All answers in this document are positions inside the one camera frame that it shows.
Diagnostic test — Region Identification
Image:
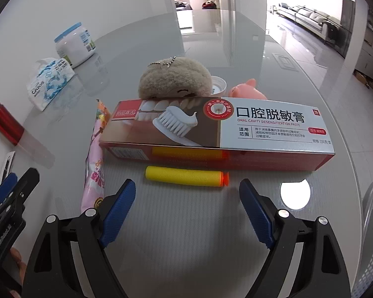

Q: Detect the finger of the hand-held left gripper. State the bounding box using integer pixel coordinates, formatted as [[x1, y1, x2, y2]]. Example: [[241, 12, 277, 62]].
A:
[[6, 168, 40, 207], [0, 173, 18, 207]]

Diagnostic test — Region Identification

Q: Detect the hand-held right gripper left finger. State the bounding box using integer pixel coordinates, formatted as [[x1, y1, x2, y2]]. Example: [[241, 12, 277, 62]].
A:
[[21, 179, 136, 298]]

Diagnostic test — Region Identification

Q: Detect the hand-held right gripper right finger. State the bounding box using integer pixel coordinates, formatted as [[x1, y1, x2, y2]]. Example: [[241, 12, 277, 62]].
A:
[[239, 178, 351, 298]]

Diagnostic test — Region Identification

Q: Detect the pink snack wrapper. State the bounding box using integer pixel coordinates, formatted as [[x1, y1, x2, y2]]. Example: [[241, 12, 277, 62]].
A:
[[81, 99, 109, 215]]

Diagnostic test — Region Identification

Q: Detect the yellow foam dart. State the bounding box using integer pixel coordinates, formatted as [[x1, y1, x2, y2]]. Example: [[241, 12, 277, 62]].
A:
[[145, 166, 230, 187]]

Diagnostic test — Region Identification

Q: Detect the red white toothpaste box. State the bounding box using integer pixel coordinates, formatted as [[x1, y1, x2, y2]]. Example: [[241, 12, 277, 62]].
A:
[[98, 97, 336, 172]]

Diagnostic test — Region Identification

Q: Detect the pink pig toy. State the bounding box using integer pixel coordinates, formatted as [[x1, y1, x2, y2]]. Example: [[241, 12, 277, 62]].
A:
[[229, 79, 258, 99]]

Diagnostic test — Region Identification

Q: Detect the person's left hand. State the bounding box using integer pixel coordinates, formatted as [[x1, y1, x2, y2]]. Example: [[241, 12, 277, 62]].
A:
[[9, 247, 23, 274]]

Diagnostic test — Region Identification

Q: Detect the red metal bottle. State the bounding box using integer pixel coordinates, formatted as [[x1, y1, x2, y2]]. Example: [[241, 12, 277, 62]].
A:
[[0, 97, 25, 146]]

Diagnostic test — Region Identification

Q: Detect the white blue tissue pack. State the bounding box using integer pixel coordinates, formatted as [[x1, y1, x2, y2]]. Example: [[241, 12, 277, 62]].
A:
[[25, 57, 76, 112]]

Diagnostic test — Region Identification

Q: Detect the white jar with blue lid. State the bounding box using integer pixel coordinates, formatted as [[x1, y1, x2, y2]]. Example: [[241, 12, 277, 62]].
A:
[[54, 22, 95, 68]]

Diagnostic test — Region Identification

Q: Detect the grey tall cabinet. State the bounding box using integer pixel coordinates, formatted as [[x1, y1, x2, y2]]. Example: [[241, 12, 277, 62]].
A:
[[361, 15, 373, 72]]

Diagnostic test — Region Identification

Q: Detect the grey sofa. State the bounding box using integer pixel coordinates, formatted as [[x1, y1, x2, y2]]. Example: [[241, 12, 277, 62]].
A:
[[278, 2, 342, 35]]

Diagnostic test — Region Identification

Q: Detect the dark tall cabinet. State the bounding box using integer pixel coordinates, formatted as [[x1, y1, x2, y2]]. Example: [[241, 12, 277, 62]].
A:
[[342, 0, 356, 58]]

